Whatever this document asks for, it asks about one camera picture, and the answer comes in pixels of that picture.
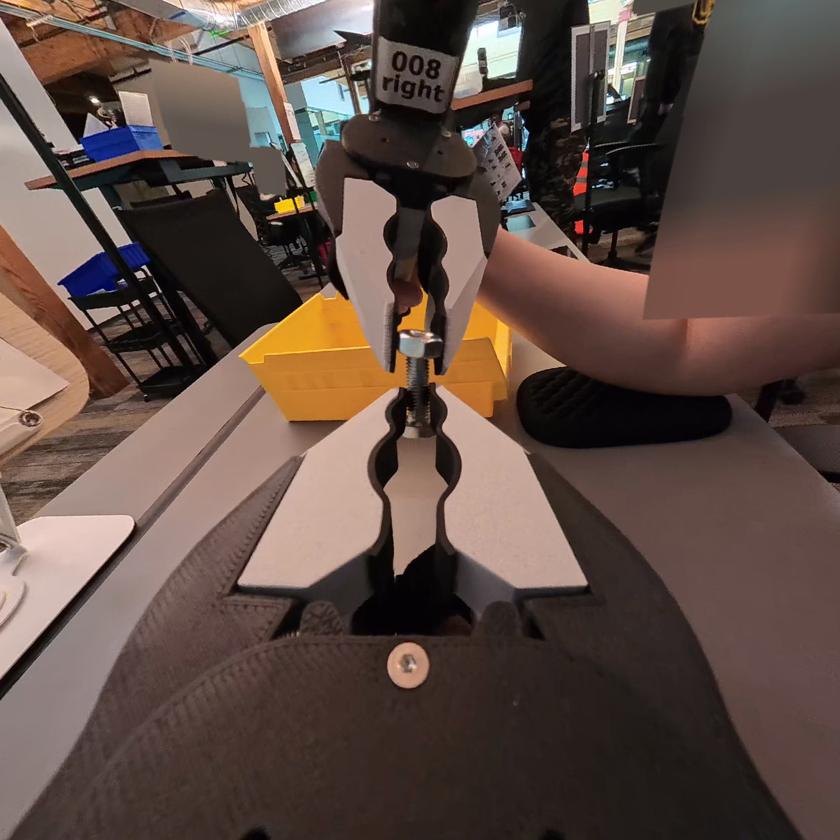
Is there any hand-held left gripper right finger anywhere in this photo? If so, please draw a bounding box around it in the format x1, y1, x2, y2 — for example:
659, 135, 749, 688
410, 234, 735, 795
432, 385, 589, 613

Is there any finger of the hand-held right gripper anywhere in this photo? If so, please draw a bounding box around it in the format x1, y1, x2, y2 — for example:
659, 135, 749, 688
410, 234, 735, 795
333, 177, 403, 375
423, 196, 492, 378

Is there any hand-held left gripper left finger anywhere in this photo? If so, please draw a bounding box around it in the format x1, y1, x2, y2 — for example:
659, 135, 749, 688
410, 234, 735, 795
236, 387, 404, 613

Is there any steel hex nut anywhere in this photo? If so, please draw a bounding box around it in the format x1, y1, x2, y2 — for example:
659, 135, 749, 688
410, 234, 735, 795
397, 329, 444, 360

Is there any yellow plastic bin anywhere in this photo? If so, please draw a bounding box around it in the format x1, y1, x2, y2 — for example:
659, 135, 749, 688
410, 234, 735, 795
239, 292, 513, 422

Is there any steel hex bolt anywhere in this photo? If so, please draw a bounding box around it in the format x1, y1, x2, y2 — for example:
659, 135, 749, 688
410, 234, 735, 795
402, 357, 434, 439

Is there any person's right forearm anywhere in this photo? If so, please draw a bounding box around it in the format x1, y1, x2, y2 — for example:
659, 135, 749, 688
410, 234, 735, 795
476, 230, 840, 398

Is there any person's right hand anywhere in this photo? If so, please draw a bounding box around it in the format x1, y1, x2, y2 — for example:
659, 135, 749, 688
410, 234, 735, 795
392, 274, 427, 324

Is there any orange striped traffic cone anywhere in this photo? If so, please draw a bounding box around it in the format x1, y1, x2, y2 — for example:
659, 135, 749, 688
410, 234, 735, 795
572, 150, 590, 237

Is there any black high-back chair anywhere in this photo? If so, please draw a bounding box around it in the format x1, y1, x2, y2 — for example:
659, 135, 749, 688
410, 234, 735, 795
115, 189, 303, 349

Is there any black swivel office chair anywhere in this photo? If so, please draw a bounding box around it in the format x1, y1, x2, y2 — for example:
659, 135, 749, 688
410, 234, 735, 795
577, 141, 664, 263

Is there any black wrist rest pad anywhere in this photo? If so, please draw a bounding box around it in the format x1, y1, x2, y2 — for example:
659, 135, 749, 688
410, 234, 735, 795
516, 367, 732, 449

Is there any black metal rack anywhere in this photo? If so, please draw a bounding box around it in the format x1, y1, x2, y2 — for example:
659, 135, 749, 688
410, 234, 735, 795
0, 72, 221, 403

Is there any wooden top desk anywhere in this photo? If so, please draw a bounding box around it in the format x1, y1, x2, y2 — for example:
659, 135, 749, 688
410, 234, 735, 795
25, 150, 253, 217

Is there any blue storage bin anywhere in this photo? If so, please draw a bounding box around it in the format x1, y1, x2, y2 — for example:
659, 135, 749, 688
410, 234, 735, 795
58, 243, 151, 296
82, 125, 164, 161

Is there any wooden instruction board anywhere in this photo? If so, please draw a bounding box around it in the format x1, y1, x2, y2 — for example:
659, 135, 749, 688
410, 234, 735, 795
0, 289, 89, 460

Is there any brown wooden beam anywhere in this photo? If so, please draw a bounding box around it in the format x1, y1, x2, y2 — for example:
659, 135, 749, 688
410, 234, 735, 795
0, 223, 129, 400

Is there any printed instruction sheet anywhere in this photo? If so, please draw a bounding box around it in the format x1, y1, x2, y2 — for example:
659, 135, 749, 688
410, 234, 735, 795
0, 338, 70, 421

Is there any wooden post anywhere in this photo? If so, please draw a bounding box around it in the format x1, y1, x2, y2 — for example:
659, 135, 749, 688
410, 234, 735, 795
248, 23, 298, 144

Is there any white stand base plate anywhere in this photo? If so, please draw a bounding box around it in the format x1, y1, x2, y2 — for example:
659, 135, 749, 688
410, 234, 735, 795
0, 515, 135, 680

